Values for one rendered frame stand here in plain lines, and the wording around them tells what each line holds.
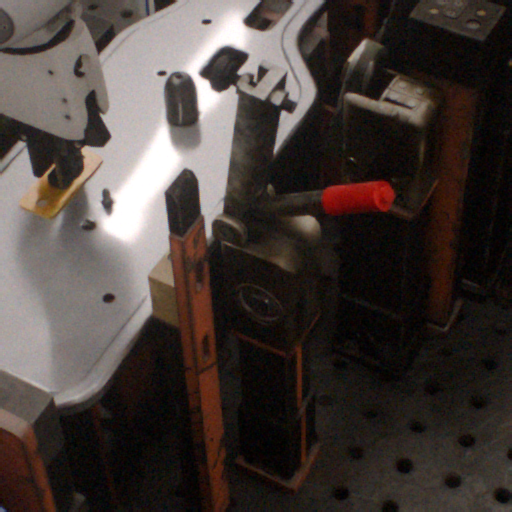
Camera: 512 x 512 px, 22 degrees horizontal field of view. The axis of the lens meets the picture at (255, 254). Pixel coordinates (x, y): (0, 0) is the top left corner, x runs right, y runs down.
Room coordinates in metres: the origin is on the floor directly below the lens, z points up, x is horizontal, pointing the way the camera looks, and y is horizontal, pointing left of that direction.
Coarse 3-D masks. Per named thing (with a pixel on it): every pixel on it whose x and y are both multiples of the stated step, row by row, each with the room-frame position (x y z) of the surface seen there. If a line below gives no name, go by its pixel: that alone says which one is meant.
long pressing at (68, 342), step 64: (192, 0) 1.07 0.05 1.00; (256, 0) 1.06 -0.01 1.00; (320, 0) 1.05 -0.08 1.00; (128, 64) 0.98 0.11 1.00; (192, 64) 0.97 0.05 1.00; (256, 64) 0.97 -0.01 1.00; (128, 128) 0.89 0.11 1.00; (192, 128) 0.89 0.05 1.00; (0, 192) 0.82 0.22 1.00; (128, 192) 0.81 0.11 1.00; (0, 256) 0.74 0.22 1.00; (64, 256) 0.74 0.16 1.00; (128, 256) 0.73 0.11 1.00; (0, 320) 0.67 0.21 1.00; (64, 320) 0.67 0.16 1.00; (128, 320) 0.66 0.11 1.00; (64, 384) 0.61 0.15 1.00
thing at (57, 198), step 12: (84, 156) 0.85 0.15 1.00; (96, 156) 0.85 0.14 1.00; (84, 168) 0.84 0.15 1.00; (96, 168) 0.84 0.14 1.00; (48, 180) 0.82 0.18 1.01; (84, 180) 0.82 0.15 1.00; (36, 192) 0.81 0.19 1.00; (48, 192) 0.81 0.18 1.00; (60, 192) 0.81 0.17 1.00; (72, 192) 0.81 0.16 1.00; (24, 204) 0.80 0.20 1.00; (36, 204) 0.80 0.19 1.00; (48, 204) 0.80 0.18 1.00; (60, 204) 0.79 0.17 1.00; (48, 216) 0.78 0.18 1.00
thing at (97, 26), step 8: (88, 16) 1.06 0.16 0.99; (96, 16) 1.06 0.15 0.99; (88, 24) 1.05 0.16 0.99; (96, 24) 1.05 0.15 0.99; (104, 24) 1.05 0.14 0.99; (112, 24) 1.05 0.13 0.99; (96, 32) 1.04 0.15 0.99; (104, 32) 1.04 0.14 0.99; (112, 32) 1.05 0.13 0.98; (96, 40) 1.03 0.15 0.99; (104, 40) 1.04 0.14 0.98; (112, 40) 1.05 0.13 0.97; (96, 48) 1.02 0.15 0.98
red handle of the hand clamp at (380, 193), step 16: (304, 192) 0.70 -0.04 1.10; (320, 192) 0.69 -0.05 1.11; (336, 192) 0.68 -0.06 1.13; (352, 192) 0.67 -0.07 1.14; (368, 192) 0.66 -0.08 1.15; (384, 192) 0.66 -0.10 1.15; (256, 208) 0.71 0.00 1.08; (272, 208) 0.70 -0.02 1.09; (288, 208) 0.69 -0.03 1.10; (304, 208) 0.69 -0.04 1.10; (320, 208) 0.68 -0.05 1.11; (336, 208) 0.67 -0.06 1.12; (352, 208) 0.66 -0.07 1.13; (368, 208) 0.66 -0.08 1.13; (384, 208) 0.65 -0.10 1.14
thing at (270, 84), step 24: (216, 72) 0.72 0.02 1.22; (264, 72) 0.72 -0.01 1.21; (240, 96) 0.70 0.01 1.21; (264, 96) 0.69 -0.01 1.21; (288, 96) 0.71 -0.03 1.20; (240, 120) 0.70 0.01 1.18; (264, 120) 0.70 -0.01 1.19; (240, 144) 0.70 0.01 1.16; (264, 144) 0.71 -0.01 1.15; (240, 168) 0.70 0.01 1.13; (264, 168) 0.72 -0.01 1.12; (240, 192) 0.70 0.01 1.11; (264, 192) 0.73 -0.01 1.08; (240, 216) 0.70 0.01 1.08
